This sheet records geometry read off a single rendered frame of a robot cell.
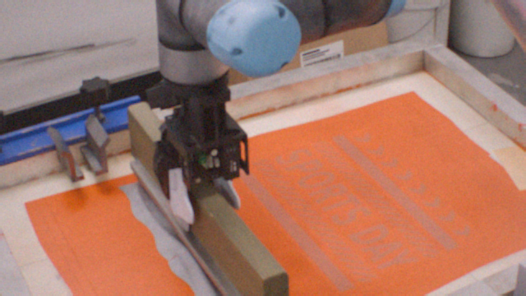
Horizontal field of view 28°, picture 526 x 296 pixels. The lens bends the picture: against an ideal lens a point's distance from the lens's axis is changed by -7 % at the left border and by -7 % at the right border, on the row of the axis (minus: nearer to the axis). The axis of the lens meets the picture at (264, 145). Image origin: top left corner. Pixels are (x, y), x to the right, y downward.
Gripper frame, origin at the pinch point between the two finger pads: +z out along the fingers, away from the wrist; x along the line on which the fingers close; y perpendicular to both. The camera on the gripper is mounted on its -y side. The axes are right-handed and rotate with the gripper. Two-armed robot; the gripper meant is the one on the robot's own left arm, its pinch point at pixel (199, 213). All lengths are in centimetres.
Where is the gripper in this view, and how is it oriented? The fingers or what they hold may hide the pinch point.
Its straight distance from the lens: 129.6
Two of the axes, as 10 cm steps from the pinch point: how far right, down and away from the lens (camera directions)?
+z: 0.3, 8.4, 5.4
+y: 4.4, 4.7, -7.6
